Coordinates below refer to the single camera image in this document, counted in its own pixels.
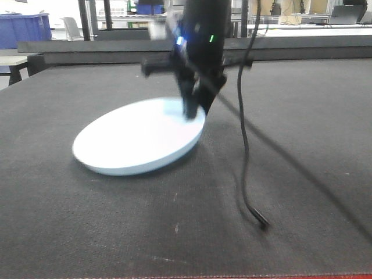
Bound black laptop on far table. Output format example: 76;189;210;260
328;5;364;25

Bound black hanging cable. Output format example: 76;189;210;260
237;0;271;231

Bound black foam table edge rail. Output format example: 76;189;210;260
17;35;371;64

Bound grey chair in background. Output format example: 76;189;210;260
62;17;84;41

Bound white far work table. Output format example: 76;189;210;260
257;24;371;37

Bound blue plastic crate on left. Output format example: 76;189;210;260
1;13;52;49

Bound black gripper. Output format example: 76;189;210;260
141;1;252;119

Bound light blue round tray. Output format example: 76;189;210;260
72;97;206;176

